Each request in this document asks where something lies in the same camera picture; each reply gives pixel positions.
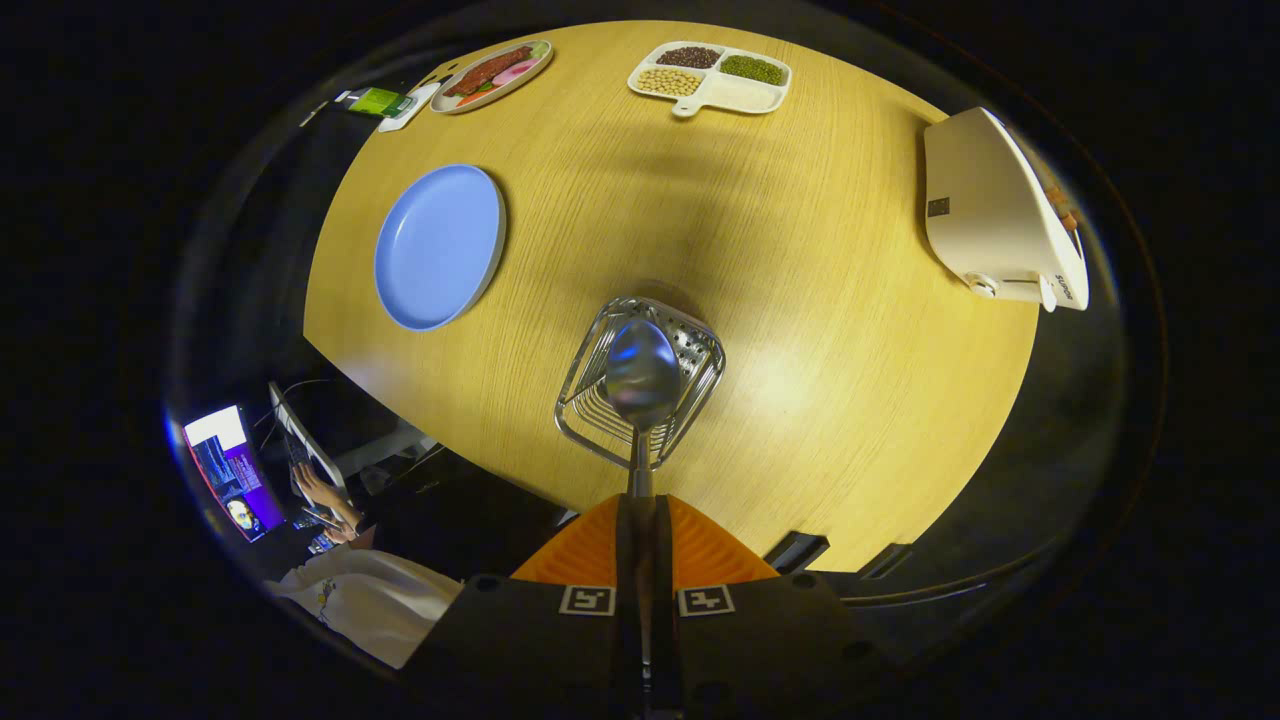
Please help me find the metal spoon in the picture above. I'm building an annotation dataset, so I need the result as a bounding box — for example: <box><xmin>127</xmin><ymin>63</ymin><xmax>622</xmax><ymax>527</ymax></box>
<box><xmin>604</xmin><ymin>319</ymin><xmax>683</xmax><ymax>501</ymax></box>

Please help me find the blue round plate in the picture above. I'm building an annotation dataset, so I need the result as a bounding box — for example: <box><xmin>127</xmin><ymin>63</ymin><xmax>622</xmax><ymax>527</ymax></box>
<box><xmin>373</xmin><ymin>164</ymin><xmax>508</xmax><ymax>333</ymax></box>

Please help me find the oval plate of food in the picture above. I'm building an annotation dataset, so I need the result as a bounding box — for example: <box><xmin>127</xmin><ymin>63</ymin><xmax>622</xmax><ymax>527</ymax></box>
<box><xmin>430</xmin><ymin>39</ymin><xmax>554</xmax><ymax>115</ymax></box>

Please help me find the white toaster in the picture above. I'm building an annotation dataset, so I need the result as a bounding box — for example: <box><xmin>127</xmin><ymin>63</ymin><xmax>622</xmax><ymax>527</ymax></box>
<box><xmin>923</xmin><ymin>107</ymin><xmax>1091</xmax><ymax>313</ymax></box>

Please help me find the metal wire basket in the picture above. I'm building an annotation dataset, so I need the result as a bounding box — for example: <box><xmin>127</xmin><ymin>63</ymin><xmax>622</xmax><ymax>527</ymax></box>
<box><xmin>554</xmin><ymin>296</ymin><xmax>727</xmax><ymax>471</ymax></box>

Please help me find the white laptop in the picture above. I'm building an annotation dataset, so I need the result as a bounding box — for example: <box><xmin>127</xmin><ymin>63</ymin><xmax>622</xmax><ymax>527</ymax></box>
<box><xmin>268</xmin><ymin>381</ymin><xmax>351</xmax><ymax>496</ymax></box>

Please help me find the lit computer monitor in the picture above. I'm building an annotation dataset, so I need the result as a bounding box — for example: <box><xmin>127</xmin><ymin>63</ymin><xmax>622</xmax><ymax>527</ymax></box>
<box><xmin>182</xmin><ymin>404</ymin><xmax>288</xmax><ymax>543</ymax></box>

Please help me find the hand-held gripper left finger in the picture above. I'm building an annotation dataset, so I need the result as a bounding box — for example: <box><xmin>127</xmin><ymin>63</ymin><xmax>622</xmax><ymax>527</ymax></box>
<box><xmin>400</xmin><ymin>494</ymin><xmax>643</xmax><ymax>720</ymax></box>

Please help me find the white divided bean tray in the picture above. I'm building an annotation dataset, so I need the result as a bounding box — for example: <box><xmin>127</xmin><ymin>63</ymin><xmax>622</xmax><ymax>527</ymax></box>
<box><xmin>627</xmin><ymin>41</ymin><xmax>793</xmax><ymax>119</ymax></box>

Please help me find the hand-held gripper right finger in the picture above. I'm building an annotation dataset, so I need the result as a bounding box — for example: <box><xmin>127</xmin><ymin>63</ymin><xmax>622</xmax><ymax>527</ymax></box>
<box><xmin>648</xmin><ymin>494</ymin><xmax>896</xmax><ymax>720</ymax></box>

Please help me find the white square coaster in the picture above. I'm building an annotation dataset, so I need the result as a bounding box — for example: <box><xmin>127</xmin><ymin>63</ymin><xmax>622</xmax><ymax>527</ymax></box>
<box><xmin>378</xmin><ymin>82</ymin><xmax>441</xmax><ymax>134</ymax></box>

